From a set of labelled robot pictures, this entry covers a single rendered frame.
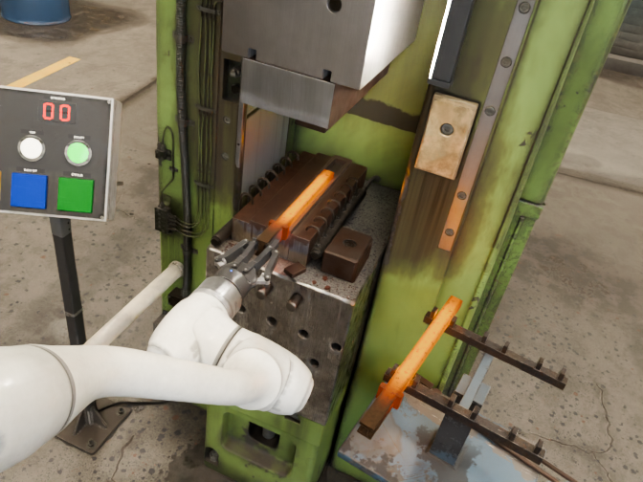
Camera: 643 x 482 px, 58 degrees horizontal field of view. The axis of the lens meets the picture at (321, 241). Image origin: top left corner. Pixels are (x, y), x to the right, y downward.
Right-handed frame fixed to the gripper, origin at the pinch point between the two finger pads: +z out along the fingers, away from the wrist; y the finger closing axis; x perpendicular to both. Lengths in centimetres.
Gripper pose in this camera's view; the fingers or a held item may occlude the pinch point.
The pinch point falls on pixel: (270, 239)
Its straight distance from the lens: 129.3
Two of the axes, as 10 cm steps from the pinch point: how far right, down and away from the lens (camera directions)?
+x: 1.3, -7.9, -6.0
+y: 9.2, 3.3, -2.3
